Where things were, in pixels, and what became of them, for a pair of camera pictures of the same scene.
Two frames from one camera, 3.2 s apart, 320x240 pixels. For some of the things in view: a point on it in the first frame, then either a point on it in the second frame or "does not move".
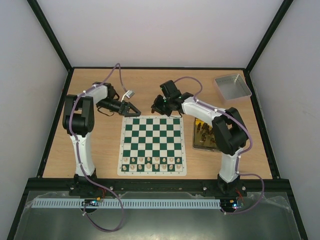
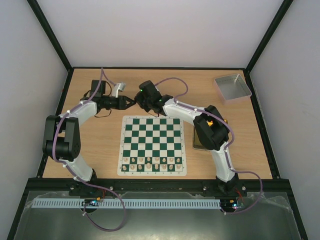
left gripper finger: (132, 114) to (128, 106)
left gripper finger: (131, 106) to (127, 99)
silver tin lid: (232, 88) does not move
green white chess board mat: (152, 145) does not move
